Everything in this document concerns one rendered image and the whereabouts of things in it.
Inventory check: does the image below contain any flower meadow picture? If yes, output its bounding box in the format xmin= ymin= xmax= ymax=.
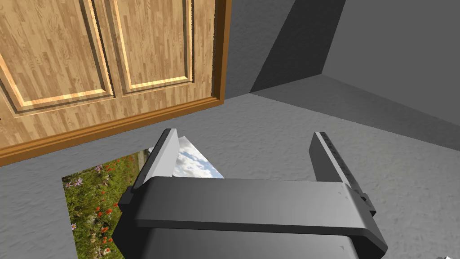
xmin=61 ymin=136 xmax=225 ymax=259

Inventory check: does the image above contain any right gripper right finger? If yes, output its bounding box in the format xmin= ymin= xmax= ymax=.
xmin=309 ymin=131 xmax=377 ymax=217

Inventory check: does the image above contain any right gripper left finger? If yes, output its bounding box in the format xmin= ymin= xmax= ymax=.
xmin=132 ymin=128 xmax=180 ymax=190

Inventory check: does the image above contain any wooden panelled door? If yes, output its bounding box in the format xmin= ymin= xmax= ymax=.
xmin=0 ymin=0 xmax=223 ymax=151

